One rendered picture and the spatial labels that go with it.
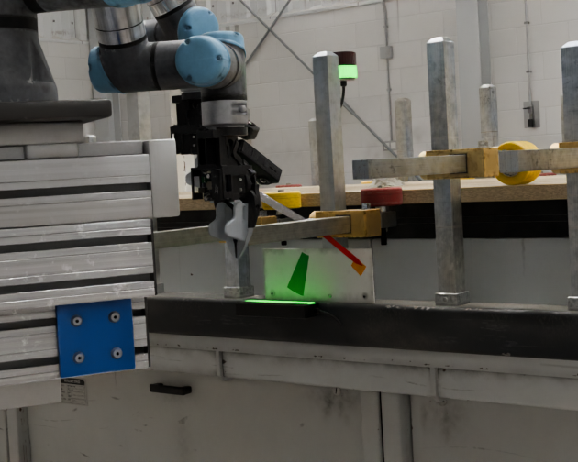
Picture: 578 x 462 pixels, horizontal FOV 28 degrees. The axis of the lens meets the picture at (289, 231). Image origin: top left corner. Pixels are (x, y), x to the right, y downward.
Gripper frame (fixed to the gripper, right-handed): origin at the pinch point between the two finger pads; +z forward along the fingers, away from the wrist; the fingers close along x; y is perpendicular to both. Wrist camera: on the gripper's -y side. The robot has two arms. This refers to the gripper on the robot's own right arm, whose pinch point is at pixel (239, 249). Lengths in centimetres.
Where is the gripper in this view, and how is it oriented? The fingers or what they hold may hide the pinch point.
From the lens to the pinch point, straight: 190.1
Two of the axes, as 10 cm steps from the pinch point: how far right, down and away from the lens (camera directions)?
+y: -6.3, 0.6, -7.7
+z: 0.5, 10.0, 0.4
